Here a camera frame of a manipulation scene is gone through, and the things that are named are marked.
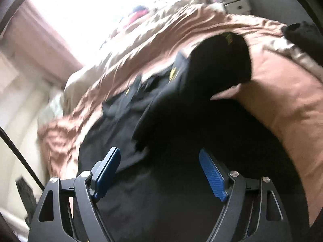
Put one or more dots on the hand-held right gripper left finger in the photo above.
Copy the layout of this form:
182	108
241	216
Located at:
107	171

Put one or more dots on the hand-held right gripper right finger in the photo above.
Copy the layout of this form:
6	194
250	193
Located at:
212	174

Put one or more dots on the black shirt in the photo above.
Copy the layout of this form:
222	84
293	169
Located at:
176	121

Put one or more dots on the colourful clothes pile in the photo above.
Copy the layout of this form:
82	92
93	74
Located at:
136	16

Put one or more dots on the dark object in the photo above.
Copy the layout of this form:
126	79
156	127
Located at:
26	194

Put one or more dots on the brown blanket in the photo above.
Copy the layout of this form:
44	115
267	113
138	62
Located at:
277	93

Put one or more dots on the beige quilt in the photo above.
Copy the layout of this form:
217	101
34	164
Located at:
106	63

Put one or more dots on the pink curtain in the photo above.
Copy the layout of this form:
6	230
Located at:
37	35

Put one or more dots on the window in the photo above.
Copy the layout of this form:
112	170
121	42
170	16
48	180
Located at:
88	10

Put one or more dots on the black cloth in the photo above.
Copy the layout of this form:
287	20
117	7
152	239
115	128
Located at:
301	35

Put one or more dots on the white nightstand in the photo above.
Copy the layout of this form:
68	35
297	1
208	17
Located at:
237	5

